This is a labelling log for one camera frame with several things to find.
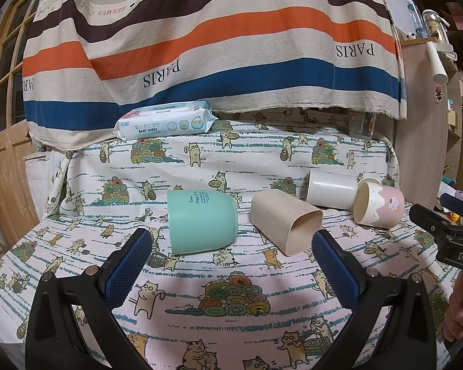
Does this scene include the baby wipes pack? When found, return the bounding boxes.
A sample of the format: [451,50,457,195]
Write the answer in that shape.
[114,100,217,141]

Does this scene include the person's hand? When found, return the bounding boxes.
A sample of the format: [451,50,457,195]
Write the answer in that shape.
[442,271,463,342]

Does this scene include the wooden door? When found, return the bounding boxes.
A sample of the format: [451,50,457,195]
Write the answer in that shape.
[0,0,40,249]

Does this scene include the striped Paris cloth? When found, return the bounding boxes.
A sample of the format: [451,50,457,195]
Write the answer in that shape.
[22,0,407,150]

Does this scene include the pink and cream cup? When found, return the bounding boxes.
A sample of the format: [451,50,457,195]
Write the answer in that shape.
[353,180,405,230]

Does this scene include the mint green cup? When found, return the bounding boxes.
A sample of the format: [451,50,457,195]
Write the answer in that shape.
[167,190,238,255]

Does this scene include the white cylindrical cup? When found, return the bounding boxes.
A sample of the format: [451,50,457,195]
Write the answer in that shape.
[306,169,358,210]

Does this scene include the beige square cup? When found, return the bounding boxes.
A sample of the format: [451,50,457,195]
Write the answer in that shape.
[250,189,323,257]

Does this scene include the cat print bed sheet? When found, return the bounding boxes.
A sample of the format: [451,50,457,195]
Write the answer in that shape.
[0,109,399,369]

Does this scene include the wooden cabinet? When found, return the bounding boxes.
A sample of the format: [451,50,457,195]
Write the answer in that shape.
[394,39,463,209]

